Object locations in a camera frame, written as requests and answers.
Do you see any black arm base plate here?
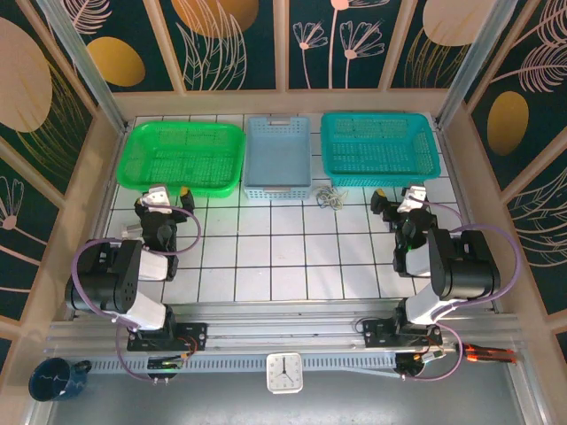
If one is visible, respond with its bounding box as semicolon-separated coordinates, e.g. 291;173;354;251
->
362;318;444;351
127;322;209;353

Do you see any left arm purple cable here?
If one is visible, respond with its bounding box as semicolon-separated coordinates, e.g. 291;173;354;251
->
72;204;203;383

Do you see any dark blue mug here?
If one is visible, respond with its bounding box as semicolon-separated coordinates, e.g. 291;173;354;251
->
28;358;92;403

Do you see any white square clock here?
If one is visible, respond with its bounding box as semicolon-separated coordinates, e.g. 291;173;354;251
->
265;352;305;394

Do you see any light blue plastic basket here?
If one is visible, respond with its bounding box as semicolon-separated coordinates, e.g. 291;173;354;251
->
242;115;313;200

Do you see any teal plastic basket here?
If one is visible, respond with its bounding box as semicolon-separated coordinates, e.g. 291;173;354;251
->
320;112;442;188

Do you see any orange black hand tool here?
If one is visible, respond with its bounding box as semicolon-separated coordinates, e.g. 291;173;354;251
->
462;344;517;365

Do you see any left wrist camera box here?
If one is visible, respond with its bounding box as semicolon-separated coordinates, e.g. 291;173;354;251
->
142;184;173;210

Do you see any aluminium mounting rail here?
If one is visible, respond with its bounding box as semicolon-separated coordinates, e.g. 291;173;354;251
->
43;300;524;355

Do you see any aluminium frame post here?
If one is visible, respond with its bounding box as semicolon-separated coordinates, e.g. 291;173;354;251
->
433;0;524;129
37;0;130;135

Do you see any grey slotted cable duct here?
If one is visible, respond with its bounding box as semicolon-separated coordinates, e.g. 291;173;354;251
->
88;353;400;374

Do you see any green plastic basket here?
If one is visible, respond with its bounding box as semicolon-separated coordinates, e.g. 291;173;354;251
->
116;121;247;199

